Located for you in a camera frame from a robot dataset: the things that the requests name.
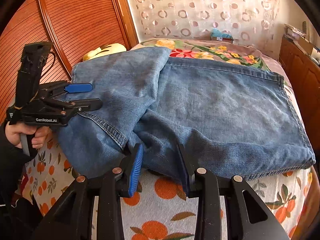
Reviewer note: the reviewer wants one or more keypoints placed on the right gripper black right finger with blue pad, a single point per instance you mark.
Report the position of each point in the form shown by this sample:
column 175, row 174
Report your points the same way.
column 225, row 205

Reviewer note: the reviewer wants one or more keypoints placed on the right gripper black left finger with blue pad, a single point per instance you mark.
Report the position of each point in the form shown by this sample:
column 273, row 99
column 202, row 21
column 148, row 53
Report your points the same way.
column 72, row 214

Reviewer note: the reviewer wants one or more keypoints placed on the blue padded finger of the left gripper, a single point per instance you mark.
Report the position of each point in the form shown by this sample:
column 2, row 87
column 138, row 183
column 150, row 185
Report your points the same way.
column 78, row 88

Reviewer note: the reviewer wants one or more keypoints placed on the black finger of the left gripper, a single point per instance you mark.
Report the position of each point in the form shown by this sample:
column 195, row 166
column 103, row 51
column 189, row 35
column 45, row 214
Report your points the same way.
column 83, row 105

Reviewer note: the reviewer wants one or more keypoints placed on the blue denim jeans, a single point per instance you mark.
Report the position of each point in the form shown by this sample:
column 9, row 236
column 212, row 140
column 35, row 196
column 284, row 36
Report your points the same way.
column 233, row 119

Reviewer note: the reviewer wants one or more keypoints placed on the black sleeve forearm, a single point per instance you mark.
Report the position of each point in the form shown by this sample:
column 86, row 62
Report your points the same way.
column 18, row 218

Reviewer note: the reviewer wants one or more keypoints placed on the yellow plush toy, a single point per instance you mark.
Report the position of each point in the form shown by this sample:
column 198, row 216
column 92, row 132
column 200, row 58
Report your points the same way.
column 104, row 50

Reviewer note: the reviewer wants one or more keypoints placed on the brown wooden wardrobe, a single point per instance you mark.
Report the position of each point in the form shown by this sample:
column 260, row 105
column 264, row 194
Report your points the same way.
column 75, row 27

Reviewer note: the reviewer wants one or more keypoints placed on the orange print bed sheet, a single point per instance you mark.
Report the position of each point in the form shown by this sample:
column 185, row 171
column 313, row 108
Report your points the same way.
column 160, row 210

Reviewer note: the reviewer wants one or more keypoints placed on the colourful floral blanket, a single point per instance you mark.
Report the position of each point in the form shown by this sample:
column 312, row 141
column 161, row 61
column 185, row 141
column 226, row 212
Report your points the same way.
column 218, row 51

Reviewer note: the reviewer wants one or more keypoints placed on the blue box by curtain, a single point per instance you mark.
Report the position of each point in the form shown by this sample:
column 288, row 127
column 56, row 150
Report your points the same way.
column 217, row 35

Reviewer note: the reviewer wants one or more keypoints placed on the brown wooden side cabinet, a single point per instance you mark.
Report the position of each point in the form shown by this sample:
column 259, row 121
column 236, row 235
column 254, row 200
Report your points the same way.
column 303, row 75

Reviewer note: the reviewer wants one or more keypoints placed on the white pink circle curtain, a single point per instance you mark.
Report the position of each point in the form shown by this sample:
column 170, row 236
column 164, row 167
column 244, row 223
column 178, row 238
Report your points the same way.
column 249, row 22

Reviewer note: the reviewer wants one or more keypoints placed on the clutter on cabinet top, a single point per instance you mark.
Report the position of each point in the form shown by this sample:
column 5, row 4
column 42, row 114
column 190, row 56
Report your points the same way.
column 298, row 38

